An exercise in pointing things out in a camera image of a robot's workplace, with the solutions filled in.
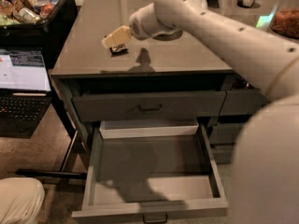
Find open black laptop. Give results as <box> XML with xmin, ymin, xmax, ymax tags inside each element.
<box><xmin>0</xmin><ymin>48</ymin><xmax>51</xmax><ymax>138</ymax></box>

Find person's knee beige trousers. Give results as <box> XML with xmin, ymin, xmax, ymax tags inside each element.
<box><xmin>0</xmin><ymin>177</ymin><xmax>45</xmax><ymax>224</ymax></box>

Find open grey middle drawer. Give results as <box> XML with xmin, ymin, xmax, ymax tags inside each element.
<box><xmin>72</xmin><ymin>126</ymin><xmax>228</xmax><ymax>224</ymax></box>

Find bowl of brown snacks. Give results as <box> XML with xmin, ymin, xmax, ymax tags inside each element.
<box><xmin>270</xmin><ymin>7</ymin><xmax>299</xmax><ymax>38</ymax></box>

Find grey top drawer front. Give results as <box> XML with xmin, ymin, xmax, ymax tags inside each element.
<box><xmin>72</xmin><ymin>91</ymin><xmax>226</xmax><ymax>122</ymax></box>

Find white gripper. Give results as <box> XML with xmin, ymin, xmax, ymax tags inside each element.
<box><xmin>102</xmin><ymin>3</ymin><xmax>165</xmax><ymax>49</ymax></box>

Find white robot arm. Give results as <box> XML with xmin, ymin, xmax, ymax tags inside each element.
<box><xmin>102</xmin><ymin>0</ymin><xmax>299</xmax><ymax>224</ymax></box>

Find right bottom grey drawer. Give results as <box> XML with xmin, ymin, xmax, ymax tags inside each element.
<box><xmin>212</xmin><ymin>145</ymin><xmax>234</xmax><ymax>164</ymax></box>

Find right middle grey drawer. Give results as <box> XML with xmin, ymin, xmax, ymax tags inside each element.
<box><xmin>209</xmin><ymin>123</ymin><xmax>243</xmax><ymax>145</ymax></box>

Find white paper bowl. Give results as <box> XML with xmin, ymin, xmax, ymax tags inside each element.
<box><xmin>157</xmin><ymin>31</ymin><xmax>183</xmax><ymax>39</ymax></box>

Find black bin of snacks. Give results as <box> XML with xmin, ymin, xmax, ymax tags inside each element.
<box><xmin>0</xmin><ymin>0</ymin><xmax>78</xmax><ymax>68</ymax></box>

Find right top grey drawer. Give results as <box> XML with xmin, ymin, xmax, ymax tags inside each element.
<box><xmin>220</xmin><ymin>90</ymin><xmax>268</xmax><ymax>116</ymax></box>

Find black rxbar chocolate wrapper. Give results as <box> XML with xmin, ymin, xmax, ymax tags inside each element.
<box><xmin>110</xmin><ymin>44</ymin><xmax>128</xmax><ymax>55</ymax></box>

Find black laptop stand frame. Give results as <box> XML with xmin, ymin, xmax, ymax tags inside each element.
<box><xmin>15</xmin><ymin>91</ymin><xmax>88</xmax><ymax>180</ymax></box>

